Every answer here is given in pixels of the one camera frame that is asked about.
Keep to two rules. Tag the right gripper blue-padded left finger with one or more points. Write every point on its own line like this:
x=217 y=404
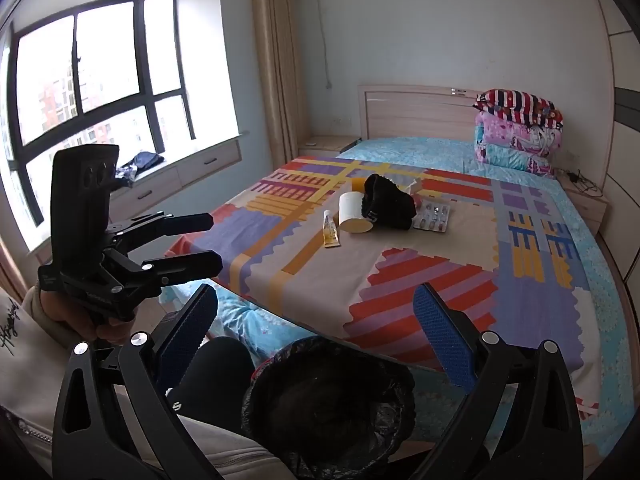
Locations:
x=180 y=334

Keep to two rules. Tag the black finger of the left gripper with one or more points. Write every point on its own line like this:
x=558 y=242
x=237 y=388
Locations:
x=185 y=222
x=181 y=269

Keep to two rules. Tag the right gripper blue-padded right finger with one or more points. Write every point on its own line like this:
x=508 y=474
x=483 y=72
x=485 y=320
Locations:
x=451 y=334

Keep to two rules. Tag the small yellow tube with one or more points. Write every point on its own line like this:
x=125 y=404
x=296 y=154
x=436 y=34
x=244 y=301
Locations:
x=331 y=239

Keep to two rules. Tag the black fluffy hat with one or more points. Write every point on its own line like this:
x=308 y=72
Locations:
x=385 y=205

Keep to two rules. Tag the white plastic box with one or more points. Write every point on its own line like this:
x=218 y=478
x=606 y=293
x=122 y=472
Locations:
x=413 y=188

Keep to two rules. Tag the orange tape roll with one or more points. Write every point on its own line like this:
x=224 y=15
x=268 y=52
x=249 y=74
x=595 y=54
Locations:
x=358 y=184

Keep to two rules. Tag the trash bin with black bag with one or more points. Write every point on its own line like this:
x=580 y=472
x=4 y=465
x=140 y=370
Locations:
x=328 y=411

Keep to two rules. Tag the person's left hand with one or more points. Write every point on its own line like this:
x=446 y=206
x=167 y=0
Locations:
x=82 y=317

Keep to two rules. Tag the dark blue clothes on sill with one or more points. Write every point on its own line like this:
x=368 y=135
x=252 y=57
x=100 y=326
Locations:
x=143 y=161

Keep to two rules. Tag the pill blister pack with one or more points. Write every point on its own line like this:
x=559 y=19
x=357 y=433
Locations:
x=431 y=216

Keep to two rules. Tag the blue patterned bed sheet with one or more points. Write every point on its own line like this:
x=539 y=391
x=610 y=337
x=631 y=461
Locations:
x=595 y=309

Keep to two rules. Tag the left wooden nightstand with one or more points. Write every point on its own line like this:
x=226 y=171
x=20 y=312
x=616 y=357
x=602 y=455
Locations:
x=326 y=146

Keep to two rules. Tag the wooden nightstand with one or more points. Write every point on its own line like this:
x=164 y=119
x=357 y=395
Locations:
x=587 y=198
x=326 y=146

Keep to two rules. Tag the black framed bay window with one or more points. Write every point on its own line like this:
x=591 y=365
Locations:
x=106 y=71

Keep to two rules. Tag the white paper roll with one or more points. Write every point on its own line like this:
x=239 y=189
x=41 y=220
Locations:
x=350 y=217

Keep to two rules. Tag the right wooden nightstand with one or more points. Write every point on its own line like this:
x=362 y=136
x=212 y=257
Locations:
x=587 y=198

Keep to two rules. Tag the folded colourful quilts stack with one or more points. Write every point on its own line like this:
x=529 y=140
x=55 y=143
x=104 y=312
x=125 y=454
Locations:
x=517 y=130

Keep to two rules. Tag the wooden headboard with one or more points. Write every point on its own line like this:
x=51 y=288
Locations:
x=413 y=111

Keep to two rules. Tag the beige curtain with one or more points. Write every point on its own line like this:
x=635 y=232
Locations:
x=281 y=77

